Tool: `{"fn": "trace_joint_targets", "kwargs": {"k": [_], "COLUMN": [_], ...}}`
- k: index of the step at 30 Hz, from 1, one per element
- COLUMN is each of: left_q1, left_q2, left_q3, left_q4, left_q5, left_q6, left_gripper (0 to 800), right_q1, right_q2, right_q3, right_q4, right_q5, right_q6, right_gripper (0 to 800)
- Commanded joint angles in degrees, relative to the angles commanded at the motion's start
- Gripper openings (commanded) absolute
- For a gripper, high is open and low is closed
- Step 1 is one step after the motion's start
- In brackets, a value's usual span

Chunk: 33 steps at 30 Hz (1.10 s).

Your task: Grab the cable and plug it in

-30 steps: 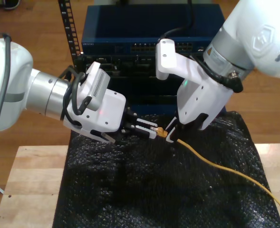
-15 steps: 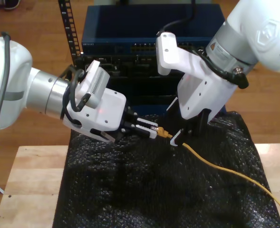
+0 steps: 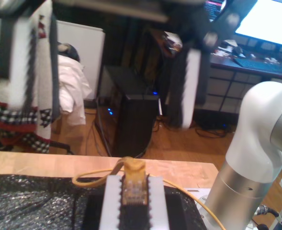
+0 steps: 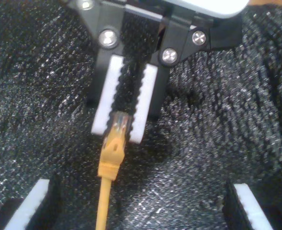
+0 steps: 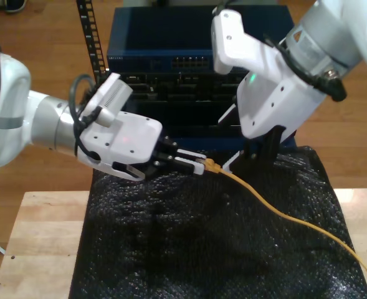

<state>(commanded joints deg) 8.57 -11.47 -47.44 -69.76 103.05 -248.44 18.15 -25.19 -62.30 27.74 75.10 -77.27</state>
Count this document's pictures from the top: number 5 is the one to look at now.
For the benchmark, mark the black rack server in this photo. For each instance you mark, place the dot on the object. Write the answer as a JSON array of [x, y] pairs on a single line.
[[186, 90]]

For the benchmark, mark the person's foot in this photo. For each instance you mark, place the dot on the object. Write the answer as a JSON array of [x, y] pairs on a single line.
[[15, 5]]

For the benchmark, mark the blue network switch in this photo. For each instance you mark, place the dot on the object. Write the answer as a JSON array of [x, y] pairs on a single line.
[[170, 31]]

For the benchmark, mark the black bubble wrap mat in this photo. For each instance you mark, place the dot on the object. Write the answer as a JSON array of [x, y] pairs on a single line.
[[170, 249]]

